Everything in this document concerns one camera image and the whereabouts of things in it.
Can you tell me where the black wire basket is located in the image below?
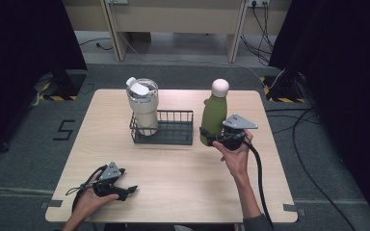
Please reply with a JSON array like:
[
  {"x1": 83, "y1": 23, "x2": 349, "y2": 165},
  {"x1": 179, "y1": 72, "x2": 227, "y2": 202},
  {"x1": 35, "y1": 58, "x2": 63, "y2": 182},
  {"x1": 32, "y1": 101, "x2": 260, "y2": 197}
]
[{"x1": 129, "y1": 109, "x2": 195, "y2": 146}]

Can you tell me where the white tumbler with lid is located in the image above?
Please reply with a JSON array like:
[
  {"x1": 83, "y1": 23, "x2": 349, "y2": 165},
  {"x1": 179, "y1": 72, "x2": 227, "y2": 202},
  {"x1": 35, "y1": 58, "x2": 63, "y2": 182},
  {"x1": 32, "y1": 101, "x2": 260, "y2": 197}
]
[{"x1": 125, "y1": 76, "x2": 160, "y2": 137}]

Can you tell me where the short black floor cable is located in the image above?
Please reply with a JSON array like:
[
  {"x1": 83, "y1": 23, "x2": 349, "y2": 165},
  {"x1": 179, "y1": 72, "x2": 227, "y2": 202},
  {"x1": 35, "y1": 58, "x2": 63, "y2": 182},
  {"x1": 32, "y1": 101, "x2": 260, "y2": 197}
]
[{"x1": 264, "y1": 108, "x2": 323, "y2": 135}]

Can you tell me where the brown box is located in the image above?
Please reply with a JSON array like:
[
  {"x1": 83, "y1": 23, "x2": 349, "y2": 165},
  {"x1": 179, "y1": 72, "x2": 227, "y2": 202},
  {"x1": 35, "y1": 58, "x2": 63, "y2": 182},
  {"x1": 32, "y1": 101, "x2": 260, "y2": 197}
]
[{"x1": 129, "y1": 31, "x2": 152, "y2": 44}]

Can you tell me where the white wall socket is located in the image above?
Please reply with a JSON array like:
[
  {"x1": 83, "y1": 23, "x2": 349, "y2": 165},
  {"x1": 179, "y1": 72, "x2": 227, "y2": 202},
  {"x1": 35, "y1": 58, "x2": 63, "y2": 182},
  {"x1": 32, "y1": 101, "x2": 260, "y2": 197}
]
[{"x1": 248, "y1": 0, "x2": 272, "y2": 9}]

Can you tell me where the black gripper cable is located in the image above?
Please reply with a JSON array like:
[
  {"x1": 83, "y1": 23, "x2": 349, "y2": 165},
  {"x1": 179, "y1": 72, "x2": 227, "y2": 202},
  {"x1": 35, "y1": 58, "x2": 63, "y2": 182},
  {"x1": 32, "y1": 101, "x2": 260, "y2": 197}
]
[
  {"x1": 217, "y1": 132, "x2": 275, "y2": 231},
  {"x1": 65, "y1": 164, "x2": 109, "y2": 214}
]

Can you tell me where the bundle of black cables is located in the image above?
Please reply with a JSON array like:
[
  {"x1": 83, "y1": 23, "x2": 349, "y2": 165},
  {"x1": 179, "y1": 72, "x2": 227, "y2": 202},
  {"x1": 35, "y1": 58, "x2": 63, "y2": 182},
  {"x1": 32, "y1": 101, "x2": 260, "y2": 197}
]
[{"x1": 239, "y1": 1, "x2": 276, "y2": 66}]

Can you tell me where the person's left hand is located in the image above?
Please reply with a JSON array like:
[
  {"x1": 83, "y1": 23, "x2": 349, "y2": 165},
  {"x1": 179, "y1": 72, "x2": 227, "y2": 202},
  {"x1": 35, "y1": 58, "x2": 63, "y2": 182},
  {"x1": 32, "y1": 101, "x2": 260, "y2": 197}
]
[{"x1": 72, "y1": 170, "x2": 120, "y2": 221}]

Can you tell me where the thin black floor cable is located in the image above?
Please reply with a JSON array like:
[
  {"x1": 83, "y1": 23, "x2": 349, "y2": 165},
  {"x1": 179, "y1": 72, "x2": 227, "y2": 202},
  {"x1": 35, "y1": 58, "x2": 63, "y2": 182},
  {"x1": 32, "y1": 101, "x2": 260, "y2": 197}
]
[{"x1": 77, "y1": 37, "x2": 114, "y2": 52}]

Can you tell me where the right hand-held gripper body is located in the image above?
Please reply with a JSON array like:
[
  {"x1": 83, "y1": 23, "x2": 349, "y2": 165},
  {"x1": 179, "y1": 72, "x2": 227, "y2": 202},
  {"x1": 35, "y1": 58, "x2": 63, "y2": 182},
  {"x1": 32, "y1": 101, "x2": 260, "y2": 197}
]
[{"x1": 217, "y1": 113, "x2": 259, "y2": 152}]

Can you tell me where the stand base with striped tape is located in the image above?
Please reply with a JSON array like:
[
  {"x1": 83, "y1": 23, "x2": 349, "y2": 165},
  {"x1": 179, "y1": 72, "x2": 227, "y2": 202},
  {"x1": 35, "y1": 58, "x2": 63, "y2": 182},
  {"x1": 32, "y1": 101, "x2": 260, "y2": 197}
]
[
  {"x1": 259, "y1": 74, "x2": 306, "y2": 104},
  {"x1": 34, "y1": 69, "x2": 88, "y2": 102}
]

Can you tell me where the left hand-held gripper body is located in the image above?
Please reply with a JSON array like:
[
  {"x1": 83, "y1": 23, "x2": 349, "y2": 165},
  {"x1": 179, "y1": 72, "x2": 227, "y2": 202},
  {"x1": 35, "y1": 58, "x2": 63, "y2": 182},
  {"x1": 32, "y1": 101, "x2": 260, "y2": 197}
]
[{"x1": 91, "y1": 161, "x2": 127, "y2": 197}]

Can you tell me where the beige background desk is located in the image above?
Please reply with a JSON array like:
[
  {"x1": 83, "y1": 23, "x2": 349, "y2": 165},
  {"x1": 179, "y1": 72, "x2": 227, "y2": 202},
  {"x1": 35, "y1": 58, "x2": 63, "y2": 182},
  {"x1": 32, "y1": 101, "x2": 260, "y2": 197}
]
[{"x1": 61, "y1": 0, "x2": 293, "y2": 64}]

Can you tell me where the person's right hand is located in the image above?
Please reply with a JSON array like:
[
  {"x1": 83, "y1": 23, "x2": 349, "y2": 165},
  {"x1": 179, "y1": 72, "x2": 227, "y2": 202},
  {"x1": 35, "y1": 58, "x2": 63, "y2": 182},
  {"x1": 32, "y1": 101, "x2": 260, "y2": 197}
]
[{"x1": 212, "y1": 129, "x2": 255, "y2": 181}]

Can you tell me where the long black floor cable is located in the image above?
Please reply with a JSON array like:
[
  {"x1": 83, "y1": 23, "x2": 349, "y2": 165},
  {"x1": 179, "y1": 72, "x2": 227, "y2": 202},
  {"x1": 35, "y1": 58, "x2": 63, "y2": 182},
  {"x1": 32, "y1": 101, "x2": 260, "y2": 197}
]
[{"x1": 291, "y1": 108, "x2": 358, "y2": 231}]

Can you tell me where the black curtain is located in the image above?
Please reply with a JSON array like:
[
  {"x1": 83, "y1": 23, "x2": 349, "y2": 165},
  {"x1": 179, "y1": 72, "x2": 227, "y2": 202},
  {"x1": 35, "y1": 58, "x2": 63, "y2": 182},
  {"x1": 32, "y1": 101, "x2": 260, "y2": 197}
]
[
  {"x1": 267, "y1": 0, "x2": 370, "y2": 224},
  {"x1": 0, "y1": 0, "x2": 88, "y2": 163}
]

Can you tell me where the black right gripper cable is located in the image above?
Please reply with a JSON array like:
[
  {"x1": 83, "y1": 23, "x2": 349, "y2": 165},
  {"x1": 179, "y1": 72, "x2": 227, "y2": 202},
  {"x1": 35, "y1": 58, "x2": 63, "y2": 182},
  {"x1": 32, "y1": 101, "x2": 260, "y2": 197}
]
[{"x1": 217, "y1": 132, "x2": 275, "y2": 231}]

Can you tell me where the grey tape strip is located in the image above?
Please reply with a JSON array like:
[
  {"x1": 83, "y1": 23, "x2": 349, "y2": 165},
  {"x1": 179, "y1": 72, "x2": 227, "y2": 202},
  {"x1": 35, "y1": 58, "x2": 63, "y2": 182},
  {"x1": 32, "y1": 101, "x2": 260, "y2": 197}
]
[
  {"x1": 40, "y1": 199, "x2": 65, "y2": 210},
  {"x1": 282, "y1": 203, "x2": 306, "y2": 218}
]

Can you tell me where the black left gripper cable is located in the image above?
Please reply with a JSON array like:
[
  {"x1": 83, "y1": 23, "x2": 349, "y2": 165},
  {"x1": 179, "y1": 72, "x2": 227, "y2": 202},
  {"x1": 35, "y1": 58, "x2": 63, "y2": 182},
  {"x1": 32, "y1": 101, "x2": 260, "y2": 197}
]
[{"x1": 65, "y1": 164, "x2": 109, "y2": 214}]

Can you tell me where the green bottle with white cap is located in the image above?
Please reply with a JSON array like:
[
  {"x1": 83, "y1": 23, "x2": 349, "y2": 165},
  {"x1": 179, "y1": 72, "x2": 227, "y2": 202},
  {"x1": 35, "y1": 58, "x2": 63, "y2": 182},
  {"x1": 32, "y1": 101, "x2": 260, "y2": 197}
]
[{"x1": 199, "y1": 78, "x2": 231, "y2": 147}]

